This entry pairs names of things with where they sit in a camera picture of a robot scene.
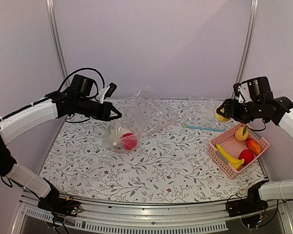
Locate white toy cauliflower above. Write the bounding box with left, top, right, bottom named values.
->
left=107, top=126, right=131, bottom=149

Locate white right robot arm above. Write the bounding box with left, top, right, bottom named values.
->
left=216, top=77, right=293, bottom=213

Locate red toy apple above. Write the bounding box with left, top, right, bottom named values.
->
left=238, top=149, right=254, bottom=166

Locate floral tablecloth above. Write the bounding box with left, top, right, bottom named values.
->
left=40, top=100, right=266, bottom=203

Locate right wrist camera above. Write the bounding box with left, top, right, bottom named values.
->
left=233, top=82, right=251, bottom=103

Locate aluminium front rail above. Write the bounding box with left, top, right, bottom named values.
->
left=11, top=191, right=293, bottom=234

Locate right aluminium post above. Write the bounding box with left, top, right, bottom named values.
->
left=235, top=0, right=259, bottom=83

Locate orange toy fruit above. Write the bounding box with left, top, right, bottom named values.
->
left=246, top=138, right=262, bottom=155

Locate yellow toy pear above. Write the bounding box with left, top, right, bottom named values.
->
left=234, top=126, right=249, bottom=142

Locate clear zip top bag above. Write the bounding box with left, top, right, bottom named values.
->
left=102, top=105, right=146, bottom=153

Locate aluminium post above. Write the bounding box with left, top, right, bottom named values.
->
left=235, top=0, right=259, bottom=83
left=45, top=0, right=67, bottom=79

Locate crumpled clear bag right back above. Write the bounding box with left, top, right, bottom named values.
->
left=185, top=95, right=230, bottom=130

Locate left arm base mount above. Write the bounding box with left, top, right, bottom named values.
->
left=38, top=188, right=83, bottom=217

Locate yellow toy banana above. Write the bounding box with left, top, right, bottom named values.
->
left=215, top=144, right=244, bottom=170

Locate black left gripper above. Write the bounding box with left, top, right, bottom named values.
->
left=76, top=97, right=122, bottom=121

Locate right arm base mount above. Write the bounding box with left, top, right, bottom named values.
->
left=225, top=180, right=271, bottom=229

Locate pink plastic basket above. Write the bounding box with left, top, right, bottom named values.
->
left=208, top=124, right=270, bottom=179

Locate clear bag at back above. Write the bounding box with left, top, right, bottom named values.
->
left=125, top=88, right=181, bottom=136

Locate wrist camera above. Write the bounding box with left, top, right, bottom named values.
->
left=96, top=82, right=117, bottom=104
left=233, top=82, right=251, bottom=103

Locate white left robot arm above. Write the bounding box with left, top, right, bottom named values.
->
left=0, top=75, right=122, bottom=212

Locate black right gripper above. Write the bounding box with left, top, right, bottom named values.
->
left=217, top=98, right=263, bottom=124

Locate left aluminium post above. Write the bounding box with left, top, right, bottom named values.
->
left=45, top=0, right=67, bottom=79

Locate yellow toy lemon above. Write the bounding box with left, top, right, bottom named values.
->
left=214, top=106, right=231, bottom=122

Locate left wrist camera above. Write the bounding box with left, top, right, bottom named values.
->
left=96, top=82, right=117, bottom=104

